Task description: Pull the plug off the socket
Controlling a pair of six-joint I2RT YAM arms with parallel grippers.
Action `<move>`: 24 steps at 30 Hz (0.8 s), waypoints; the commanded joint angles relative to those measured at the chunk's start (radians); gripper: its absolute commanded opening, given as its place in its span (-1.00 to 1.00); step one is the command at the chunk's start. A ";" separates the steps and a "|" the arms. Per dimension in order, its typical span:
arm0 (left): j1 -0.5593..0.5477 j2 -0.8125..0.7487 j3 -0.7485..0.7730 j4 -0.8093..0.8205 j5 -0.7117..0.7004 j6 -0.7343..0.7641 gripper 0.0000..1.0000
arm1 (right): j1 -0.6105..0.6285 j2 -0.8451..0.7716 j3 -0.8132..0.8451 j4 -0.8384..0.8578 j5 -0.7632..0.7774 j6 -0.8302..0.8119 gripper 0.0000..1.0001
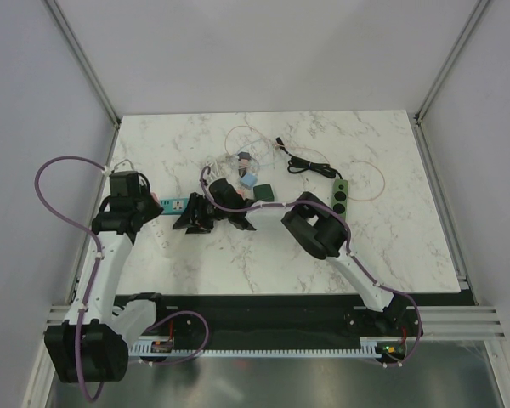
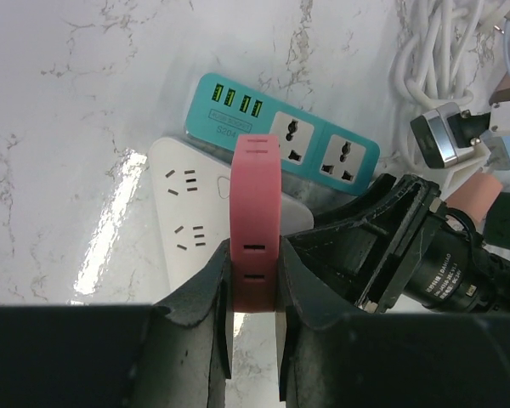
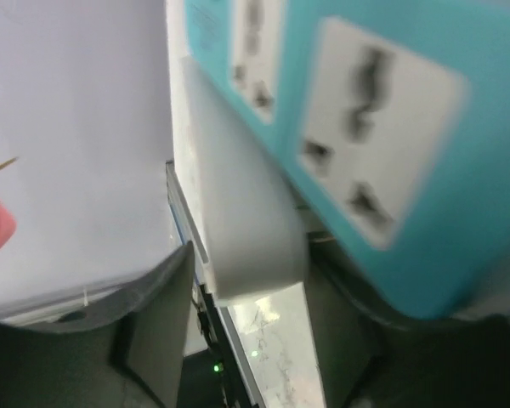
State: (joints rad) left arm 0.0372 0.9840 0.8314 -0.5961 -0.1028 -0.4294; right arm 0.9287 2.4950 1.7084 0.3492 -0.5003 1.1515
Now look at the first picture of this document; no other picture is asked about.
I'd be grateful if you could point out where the green power strip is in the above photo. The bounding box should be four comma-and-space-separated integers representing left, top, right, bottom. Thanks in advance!
331, 178, 349, 219

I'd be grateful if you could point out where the teal power strip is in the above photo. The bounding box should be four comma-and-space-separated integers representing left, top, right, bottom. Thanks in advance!
160, 198, 189, 215

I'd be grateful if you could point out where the black power cord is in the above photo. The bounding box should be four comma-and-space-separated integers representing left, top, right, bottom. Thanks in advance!
275, 136, 344, 179

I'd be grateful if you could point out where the white slotted cable duct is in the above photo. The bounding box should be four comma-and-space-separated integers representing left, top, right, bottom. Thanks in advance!
128, 337, 405, 360

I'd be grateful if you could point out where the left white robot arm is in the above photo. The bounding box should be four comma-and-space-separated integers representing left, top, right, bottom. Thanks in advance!
44, 170, 170, 383

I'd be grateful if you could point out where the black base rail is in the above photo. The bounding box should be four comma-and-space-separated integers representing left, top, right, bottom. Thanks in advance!
110, 291, 426, 352

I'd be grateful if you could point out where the white coiled cable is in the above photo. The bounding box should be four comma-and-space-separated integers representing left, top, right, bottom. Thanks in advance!
203, 155, 235, 179

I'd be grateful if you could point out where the light blue charging cable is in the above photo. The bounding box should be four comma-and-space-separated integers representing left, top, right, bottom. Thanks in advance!
225, 142, 281, 175

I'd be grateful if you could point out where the white power strip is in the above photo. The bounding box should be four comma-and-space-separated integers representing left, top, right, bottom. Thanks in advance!
148, 215, 184, 259

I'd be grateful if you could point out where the grey USB charger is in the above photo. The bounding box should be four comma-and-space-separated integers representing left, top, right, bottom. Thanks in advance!
238, 151, 252, 162

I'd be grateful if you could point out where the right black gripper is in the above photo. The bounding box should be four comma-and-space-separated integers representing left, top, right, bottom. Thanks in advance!
173, 194, 230, 235

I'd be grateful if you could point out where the teal block with orange top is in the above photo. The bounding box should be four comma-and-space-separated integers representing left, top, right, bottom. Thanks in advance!
253, 184, 275, 202

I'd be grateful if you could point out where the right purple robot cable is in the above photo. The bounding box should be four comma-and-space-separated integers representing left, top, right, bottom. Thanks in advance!
198, 165, 422, 341

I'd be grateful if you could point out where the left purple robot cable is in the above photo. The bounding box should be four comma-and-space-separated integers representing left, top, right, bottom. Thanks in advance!
34, 156, 111, 403

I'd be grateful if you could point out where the pink charging cable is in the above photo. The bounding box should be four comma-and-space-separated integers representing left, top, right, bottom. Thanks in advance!
224, 125, 387, 203

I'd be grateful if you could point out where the blue USB charger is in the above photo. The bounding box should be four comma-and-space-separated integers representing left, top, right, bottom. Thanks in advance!
240, 173, 258, 190

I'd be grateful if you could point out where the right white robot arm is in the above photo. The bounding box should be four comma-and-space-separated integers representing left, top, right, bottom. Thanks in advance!
173, 178, 408, 335

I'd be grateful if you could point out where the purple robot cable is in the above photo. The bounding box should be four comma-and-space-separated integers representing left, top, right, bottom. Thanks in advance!
34, 156, 111, 403
198, 165, 422, 341

